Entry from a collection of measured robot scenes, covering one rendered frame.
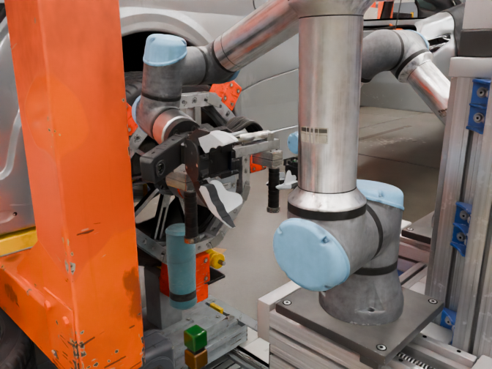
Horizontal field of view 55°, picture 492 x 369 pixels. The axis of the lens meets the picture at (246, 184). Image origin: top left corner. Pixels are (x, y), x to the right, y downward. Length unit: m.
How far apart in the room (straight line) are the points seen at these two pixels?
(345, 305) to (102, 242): 0.52
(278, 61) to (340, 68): 1.48
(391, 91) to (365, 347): 3.13
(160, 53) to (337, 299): 0.53
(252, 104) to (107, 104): 1.09
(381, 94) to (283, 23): 3.01
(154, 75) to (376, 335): 0.59
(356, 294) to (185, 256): 0.72
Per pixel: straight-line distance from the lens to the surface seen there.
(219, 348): 1.95
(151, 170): 0.75
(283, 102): 2.15
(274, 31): 0.86
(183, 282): 1.48
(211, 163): 0.78
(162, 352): 1.52
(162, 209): 1.64
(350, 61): 0.65
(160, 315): 1.86
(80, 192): 0.99
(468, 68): 0.93
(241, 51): 0.91
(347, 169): 0.67
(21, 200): 1.52
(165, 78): 0.89
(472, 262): 0.94
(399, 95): 3.82
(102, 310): 1.11
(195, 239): 1.30
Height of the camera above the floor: 1.28
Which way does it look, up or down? 17 degrees down
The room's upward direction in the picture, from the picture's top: straight up
